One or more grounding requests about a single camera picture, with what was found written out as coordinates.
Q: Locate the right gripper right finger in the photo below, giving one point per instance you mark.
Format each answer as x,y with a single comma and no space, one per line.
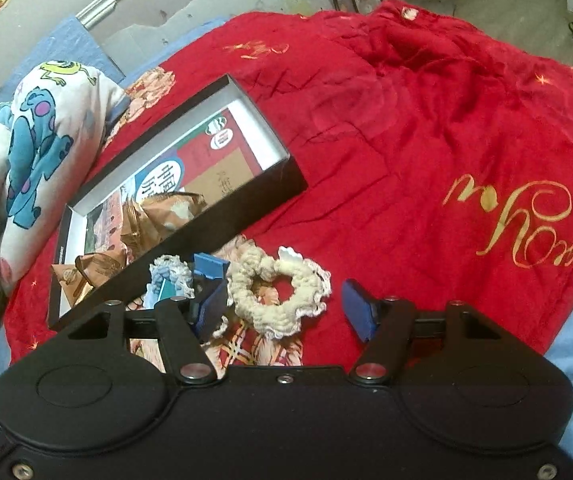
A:
386,328

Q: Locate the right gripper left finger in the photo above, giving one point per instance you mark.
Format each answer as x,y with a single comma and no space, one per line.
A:
183,324

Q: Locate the blue crochet scrunchie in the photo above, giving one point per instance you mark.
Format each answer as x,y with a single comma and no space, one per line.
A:
170,277

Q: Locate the cream crochet scrunchie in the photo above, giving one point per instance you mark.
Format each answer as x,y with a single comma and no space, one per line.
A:
276,293

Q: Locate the brown triangular snack packet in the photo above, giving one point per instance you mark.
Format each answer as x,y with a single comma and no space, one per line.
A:
77,280
145,226
168,212
99,267

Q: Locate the teal small clip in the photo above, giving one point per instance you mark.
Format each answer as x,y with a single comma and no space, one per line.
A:
167,290

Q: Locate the blue binder clip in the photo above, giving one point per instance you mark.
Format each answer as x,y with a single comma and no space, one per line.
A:
209,270

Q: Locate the black shallow box tray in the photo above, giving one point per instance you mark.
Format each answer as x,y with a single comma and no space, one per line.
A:
280,180

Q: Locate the red plush bed blanket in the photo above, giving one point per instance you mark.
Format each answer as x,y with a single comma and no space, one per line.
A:
416,159

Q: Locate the colourful history book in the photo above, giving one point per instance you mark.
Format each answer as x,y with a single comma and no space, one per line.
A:
211,160

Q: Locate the monster cartoon white comforter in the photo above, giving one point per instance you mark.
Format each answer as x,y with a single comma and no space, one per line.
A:
51,131

